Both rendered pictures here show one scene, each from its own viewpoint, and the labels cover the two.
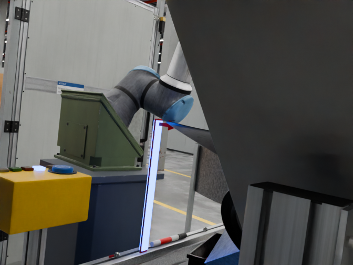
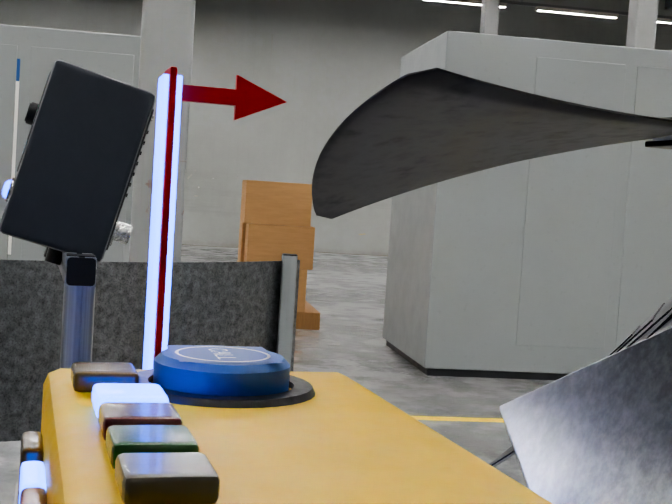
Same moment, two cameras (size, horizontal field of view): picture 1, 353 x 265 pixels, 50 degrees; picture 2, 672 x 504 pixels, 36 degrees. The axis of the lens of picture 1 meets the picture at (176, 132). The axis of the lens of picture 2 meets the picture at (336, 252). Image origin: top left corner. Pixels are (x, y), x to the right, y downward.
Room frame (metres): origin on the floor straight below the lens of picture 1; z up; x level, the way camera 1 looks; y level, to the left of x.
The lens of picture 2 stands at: (0.53, 0.44, 1.13)
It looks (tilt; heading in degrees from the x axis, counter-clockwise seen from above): 3 degrees down; 305
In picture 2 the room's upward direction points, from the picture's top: 4 degrees clockwise
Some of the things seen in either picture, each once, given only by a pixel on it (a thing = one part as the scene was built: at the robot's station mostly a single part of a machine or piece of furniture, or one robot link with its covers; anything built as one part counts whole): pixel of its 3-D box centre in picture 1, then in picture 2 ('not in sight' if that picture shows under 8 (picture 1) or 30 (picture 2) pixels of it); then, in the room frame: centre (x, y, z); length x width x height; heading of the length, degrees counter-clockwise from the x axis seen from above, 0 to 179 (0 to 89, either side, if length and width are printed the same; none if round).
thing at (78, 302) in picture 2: not in sight; (76, 351); (1.34, -0.27, 0.96); 0.03 x 0.03 x 0.20; 52
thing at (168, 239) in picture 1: (169, 239); not in sight; (1.02, -0.01, 0.87); 0.14 x 0.01 x 0.01; 141
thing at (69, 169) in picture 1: (62, 170); (221, 377); (0.73, 0.21, 1.08); 0.04 x 0.04 x 0.02
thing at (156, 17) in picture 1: (158, 30); not in sight; (2.98, 0.23, 1.82); 0.09 x 0.04 x 0.23; 142
